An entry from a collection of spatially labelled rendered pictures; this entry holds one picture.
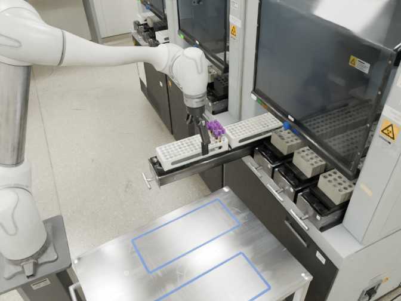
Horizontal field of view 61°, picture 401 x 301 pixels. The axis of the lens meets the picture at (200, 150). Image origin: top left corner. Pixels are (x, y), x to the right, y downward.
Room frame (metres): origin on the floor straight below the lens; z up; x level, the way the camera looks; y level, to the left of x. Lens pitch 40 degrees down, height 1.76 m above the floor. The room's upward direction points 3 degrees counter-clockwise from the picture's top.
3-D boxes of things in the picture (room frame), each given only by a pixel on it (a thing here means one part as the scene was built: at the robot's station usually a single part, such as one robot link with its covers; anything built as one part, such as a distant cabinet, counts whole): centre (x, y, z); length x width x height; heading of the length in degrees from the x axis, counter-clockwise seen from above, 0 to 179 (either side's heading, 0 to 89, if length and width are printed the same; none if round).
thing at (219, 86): (1.63, -0.12, 0.85); 0.12 x 0.02 x 0.06; 24
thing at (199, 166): (1.18, -0.09, 0.78); 0.73 x 0.14 x 0.09; 114
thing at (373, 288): (0.74, -0.73, 0.29); 0.11 x 0.03 x 0.10; 114
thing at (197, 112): (1.14, 0.01, 1.02); 0.08 x 0.07 x 0.09; 24
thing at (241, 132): (1.25, -0.26, 0.83); 0.30 x 0.10 x 0.06; 114
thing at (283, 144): (1.13, -0.34, 0.85); 0.12 x 0.02 x 0.06; 24
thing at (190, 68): (1.15, 0.02, 1.20); 0.13 x 0.11 x 0.16; 29
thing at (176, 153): (1.13, 0.03, 0.83); 0.30 x 0.10 x 0.06; 114
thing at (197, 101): (1.14, 0.01, 1.09); 0.09 x 0.09 x 0.06
